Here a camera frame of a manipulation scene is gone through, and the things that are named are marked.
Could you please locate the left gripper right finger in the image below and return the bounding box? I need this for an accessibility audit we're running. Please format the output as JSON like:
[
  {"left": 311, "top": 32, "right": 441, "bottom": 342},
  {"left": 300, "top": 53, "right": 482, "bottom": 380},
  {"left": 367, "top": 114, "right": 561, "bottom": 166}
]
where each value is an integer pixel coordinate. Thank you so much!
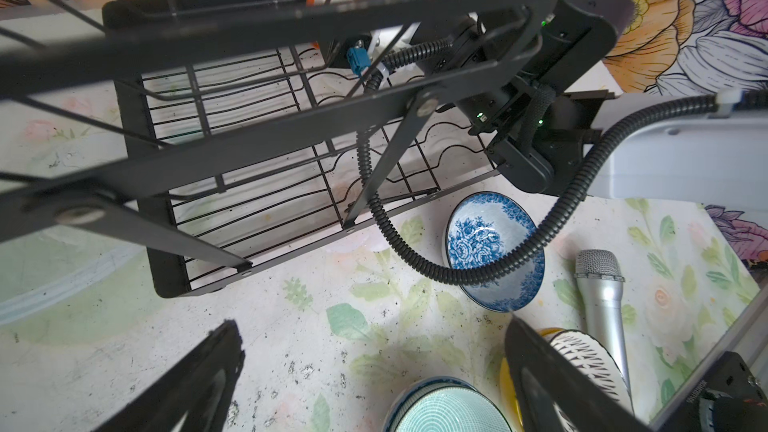
[{"left": 504, "top": 316, "right": 648, "bottom": 431}]

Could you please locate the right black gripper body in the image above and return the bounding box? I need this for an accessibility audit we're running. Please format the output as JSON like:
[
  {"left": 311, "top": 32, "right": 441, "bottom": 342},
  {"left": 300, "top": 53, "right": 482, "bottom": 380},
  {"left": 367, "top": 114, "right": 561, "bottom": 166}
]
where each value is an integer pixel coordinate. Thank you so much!
[{"left": 317, "top": 0, "right": 637, "bottom": 196}]

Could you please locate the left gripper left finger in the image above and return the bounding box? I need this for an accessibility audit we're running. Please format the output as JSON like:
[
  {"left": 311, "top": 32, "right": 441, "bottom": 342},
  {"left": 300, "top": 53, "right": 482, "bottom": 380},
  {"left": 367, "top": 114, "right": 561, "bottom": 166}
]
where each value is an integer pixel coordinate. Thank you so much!
[{"left": 97, "top": 320, "right": 245, "bottom": 431}]

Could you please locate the blue floral ceramic bowl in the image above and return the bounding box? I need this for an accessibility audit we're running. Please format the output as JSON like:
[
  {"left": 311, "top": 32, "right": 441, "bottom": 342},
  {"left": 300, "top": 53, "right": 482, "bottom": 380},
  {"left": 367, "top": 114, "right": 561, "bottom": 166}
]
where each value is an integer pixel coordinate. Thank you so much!
[{"left": 444, "top": 191, "right": 545, "bottom": 313}]

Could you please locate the mint green ceramic bowl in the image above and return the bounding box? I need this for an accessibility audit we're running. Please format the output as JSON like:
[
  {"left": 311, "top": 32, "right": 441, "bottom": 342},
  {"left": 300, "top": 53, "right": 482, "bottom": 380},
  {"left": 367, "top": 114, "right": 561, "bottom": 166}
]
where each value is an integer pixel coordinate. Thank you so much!
[{"left": 382, "top": 376, "right": 512, "bottom": 432}]

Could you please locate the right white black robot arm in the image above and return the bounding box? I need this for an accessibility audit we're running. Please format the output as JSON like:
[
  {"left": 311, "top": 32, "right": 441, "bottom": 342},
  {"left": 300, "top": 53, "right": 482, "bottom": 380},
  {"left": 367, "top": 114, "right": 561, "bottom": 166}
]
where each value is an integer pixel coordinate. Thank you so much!
[{"left": 308, "top": 0, "right": 767, "bottom": 209}]

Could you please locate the white patterned yellow bowl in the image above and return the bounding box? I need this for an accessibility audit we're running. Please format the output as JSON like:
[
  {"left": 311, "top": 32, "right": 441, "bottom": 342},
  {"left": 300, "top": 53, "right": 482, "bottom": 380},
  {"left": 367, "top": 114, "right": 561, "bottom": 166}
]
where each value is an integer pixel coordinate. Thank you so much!
[{"left": 499, "top": 327, "right": 634, "bottom": 431}]

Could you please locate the silver microphone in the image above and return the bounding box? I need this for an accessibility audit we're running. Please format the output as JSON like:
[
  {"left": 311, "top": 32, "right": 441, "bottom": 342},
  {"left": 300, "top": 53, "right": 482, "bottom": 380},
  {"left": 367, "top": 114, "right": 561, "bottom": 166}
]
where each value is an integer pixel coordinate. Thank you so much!
[{"left": 575, "top": 249, "right": 631, "bottom": 391}]

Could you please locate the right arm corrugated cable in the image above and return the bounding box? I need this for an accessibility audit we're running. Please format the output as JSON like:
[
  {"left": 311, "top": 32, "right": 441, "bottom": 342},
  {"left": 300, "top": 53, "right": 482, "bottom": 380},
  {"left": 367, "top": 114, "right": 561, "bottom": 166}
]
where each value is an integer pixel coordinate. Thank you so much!
[{"left": 356, "top": 35, "right": 768, "bottom": 287}]

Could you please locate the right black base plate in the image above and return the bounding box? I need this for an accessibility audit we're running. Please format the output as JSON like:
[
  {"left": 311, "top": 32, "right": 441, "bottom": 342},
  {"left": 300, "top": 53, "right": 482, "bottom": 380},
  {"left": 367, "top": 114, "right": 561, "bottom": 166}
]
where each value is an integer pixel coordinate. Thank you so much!
[{"left": 653, "top": 351, "right": 767, "bottom": 431}]

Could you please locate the black wire dish rack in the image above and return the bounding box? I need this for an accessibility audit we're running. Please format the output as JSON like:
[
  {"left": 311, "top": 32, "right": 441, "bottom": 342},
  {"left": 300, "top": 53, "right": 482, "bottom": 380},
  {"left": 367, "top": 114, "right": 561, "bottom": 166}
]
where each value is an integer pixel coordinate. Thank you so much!
[{"left": 1, "top": 0, "right": 546, "bottom": 298}]

